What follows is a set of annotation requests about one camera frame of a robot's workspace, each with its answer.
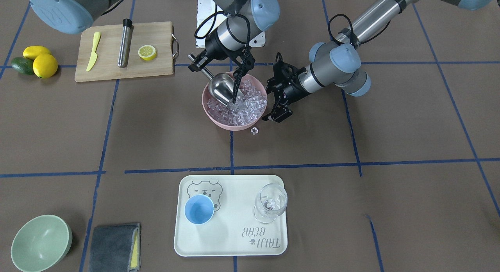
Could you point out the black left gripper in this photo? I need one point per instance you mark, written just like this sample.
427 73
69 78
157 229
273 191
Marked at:
293 91

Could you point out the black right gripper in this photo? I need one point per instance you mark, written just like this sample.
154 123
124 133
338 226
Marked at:
213 45

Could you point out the stainless steel ice scoop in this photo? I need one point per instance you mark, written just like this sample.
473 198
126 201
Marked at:
221 87

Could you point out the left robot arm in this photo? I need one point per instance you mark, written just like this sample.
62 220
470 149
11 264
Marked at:
337 62

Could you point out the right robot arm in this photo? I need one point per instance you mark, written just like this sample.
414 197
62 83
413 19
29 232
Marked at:
244 20

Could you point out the pile of clear ice cubes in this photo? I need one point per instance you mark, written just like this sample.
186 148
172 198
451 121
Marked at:
246 104

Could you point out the stray ice cube on table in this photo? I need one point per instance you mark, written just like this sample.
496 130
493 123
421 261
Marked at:
254 130

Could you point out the light blue plastic cup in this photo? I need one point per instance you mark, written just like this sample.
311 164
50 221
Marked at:
199 209

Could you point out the pink bowl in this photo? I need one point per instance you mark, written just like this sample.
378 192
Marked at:
218 120

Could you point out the wooden cutting board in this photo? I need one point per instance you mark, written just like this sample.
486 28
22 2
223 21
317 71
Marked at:
157 34

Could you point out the lemon half slice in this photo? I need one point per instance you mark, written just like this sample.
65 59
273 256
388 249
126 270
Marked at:
147 52

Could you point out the clear wine glass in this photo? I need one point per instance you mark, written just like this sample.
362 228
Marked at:
270 203

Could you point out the steel muddler rod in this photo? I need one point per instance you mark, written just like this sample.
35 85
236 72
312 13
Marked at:
126 39

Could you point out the yellow plastic knife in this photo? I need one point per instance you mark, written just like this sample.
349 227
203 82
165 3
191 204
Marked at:
93 55

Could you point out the cream bear tray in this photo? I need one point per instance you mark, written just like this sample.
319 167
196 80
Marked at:
233 229

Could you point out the large yellow lemon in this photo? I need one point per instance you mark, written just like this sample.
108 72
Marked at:
45 65

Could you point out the small yellow lemon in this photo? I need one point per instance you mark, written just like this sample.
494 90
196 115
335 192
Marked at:
32 52

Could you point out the green lime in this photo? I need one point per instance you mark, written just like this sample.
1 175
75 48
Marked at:
23 65

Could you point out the folded grey cloth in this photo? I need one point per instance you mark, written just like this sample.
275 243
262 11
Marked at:
116 248

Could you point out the light green bowl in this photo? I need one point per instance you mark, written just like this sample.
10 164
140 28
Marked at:
41 243

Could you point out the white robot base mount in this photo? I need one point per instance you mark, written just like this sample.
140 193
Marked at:
207 8

